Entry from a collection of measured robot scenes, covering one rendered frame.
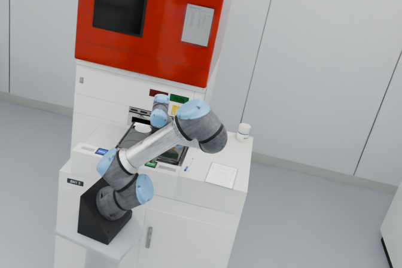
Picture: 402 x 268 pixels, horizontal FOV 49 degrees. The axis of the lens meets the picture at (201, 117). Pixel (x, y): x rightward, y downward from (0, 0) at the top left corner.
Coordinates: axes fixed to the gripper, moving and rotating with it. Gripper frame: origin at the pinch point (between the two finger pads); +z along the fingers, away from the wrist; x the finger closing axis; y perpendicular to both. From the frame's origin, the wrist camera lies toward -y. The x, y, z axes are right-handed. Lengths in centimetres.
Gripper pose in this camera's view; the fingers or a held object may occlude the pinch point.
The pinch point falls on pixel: (151, 161)
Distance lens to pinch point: 225.0
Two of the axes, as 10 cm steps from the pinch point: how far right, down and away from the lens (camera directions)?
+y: 1.6, -3.9, 9.1
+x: -9.7, -2.3, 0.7
